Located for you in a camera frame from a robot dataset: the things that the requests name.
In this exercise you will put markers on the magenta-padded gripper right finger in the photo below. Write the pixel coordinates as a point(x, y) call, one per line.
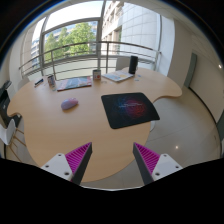
point(165, 165)

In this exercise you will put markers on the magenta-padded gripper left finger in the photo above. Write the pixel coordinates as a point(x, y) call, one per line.
point(58, 164)

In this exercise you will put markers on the pink lilac computer mouse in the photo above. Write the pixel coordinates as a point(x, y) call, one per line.
point(69, 103)

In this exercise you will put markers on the black mouse pad, red-blue print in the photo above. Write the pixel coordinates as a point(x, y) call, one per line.
point(130, 110)

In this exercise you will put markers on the white chair with wooden legs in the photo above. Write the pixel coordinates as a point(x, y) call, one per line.
point(6, 133)

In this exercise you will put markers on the black printer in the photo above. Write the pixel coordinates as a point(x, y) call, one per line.
point(4, 103)

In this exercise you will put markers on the magazine with red-blue cover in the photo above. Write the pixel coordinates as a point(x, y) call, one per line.
point(74, 83)

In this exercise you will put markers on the printed drink can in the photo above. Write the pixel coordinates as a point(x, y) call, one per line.
point(51, 81)

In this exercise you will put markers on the dark pen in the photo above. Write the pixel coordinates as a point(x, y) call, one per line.
point(38, 82)

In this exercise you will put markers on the white chair with rounded back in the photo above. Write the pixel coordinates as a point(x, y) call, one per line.
point(122, 63)
point(22, 82)

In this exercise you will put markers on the white red cup with plant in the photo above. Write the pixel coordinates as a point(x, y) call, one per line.
point(96, 75)

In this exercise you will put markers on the grey door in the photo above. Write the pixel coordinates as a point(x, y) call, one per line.
point(190, 70)

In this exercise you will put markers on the light open booklet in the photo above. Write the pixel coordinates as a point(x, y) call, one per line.
point(117, 76)

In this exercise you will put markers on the black cylinder speaker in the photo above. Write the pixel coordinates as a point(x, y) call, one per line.
point(133, 64)

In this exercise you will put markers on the metal balcony railing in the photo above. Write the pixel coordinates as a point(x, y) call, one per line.
point(83, 44)

